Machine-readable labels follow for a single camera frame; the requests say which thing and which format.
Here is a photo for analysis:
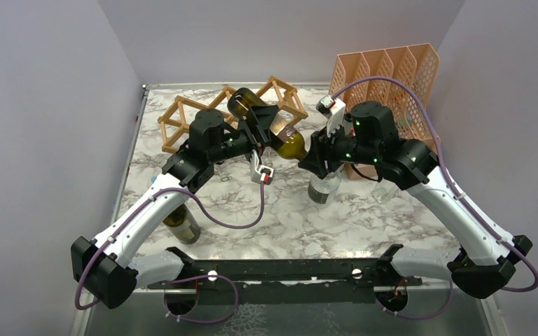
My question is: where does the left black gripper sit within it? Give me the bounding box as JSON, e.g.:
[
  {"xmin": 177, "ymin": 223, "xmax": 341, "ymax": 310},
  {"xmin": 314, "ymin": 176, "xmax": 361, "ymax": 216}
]
[{"xmin": 209, "ymin": 105, "xmax": 280, "ymax": 167}]

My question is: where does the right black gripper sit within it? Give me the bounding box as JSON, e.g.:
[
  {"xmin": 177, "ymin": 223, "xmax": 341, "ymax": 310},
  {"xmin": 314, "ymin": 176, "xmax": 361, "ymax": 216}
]
[{"xmin": 299, "ymin": 118, "xmax": 380, "ymax": 175}]

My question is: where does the green wine bottle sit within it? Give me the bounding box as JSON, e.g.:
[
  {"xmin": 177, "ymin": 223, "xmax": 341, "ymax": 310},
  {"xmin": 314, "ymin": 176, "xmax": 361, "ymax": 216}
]
[
  {"xmin": 227, "ymin": 87, "xmax": 307, "ymax": 160},
  {"xmin": 163, "ymin": 204, "xmax": 201, "ymax": 245}
]

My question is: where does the wooden lattice wine rack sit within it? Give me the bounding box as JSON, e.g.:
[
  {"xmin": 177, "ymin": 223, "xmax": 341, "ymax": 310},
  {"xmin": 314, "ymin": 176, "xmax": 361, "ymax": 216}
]
[{"xmin": 157, "ymin": 76, "xmax": 309, "ymax": 154}]

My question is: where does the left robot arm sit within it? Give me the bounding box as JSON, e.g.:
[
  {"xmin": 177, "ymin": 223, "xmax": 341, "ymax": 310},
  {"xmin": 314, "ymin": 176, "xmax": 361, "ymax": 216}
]
[{"xmin": 71, "ymin": 105, "xmax": 279, "ymax": 310}]

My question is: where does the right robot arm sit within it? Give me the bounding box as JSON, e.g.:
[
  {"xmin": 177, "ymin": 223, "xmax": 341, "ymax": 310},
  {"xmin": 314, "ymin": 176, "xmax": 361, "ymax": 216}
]
[{"xmin": 298, "ymin": 101, "xmax": 532, "ymax": 299}]

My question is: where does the clear bottle silver cap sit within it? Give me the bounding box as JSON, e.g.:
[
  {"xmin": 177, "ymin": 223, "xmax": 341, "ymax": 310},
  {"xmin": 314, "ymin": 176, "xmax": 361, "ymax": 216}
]
[{"xmin": 307, "ymin": 171, "xmax": 342, "ymax": 207}]

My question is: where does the frosted clear bottle right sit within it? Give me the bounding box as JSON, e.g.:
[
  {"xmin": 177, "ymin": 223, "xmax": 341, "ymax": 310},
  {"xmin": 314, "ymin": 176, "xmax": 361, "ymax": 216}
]
[{"xmin": 371, "ymin": 181, "xmax": 399, "ymax": 204}]

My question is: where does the peach plastic file organizer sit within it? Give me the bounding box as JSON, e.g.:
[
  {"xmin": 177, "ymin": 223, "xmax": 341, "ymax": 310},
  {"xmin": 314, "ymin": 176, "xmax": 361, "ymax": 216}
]
[{"xmin": 328, "ymin": 43, "xmax": 441, "ymax": 181}]

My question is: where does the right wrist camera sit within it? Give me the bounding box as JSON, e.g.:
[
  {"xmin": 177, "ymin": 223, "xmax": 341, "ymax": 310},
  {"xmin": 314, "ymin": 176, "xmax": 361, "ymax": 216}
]
[{"xmin": 316, "ymin": 95, "xmax": 346, "ymax": 136}]

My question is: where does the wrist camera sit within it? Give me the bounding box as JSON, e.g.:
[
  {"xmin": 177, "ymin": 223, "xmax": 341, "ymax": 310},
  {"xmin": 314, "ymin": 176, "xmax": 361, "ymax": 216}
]
[
  {"xmin": 249, "ymin": 150, "xmax": 274, "ymax": 186},
  {"xmin": 316, "ymin": 95, "xmax": 346, "ymax": 136}
]

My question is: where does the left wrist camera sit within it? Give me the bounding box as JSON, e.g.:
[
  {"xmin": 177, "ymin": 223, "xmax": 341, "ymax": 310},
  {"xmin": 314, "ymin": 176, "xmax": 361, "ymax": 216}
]
[{"xmin": 249, "ymin": 150, "xmax": 274, "ymax": 186}]

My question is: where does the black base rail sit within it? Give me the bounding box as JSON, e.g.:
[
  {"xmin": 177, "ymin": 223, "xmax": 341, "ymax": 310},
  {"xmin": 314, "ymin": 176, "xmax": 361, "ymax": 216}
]
[{"xmin": 148, "ymin": 247, "xmax": 422, "ymax": 312}]

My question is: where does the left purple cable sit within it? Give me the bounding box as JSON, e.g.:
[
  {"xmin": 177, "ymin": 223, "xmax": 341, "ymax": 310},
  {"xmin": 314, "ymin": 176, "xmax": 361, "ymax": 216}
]
[{"xmin": 74, "ymin": 178, "xmax": 267, "ymax": 312}]

